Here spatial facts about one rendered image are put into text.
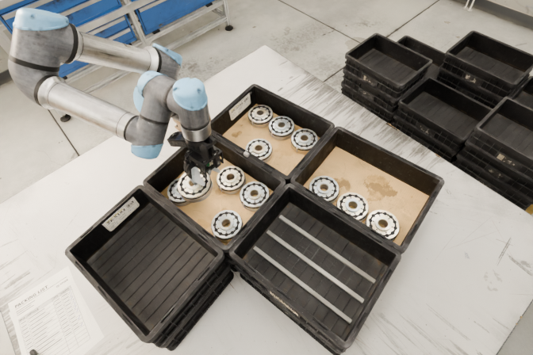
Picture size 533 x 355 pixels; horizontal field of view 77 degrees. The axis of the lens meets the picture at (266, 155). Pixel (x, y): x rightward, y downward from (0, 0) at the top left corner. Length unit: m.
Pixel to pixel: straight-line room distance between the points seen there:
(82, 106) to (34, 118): 2.30
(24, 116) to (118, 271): 2.35
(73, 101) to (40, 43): 0.17
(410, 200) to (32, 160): 2.56
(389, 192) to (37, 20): 1.15
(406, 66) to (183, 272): 1.73
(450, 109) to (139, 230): 1.78
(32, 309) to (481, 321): 1.46
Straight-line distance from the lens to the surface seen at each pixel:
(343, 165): 1.26
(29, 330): 1.46
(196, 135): 0.85
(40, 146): 3.03
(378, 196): 1.21
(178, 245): 1.17
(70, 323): 1.38
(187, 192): 1.03
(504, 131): 2.07
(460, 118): 2.20
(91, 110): 0.98
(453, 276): 1.32
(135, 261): 1.20
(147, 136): 0.89
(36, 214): 1.66
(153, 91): 0.87
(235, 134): 1.36
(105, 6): 2.84
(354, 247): 1.12
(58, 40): 1.10
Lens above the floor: 1.86
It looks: 54 degrees down
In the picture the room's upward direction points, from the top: 7 degrees counter-clockwise
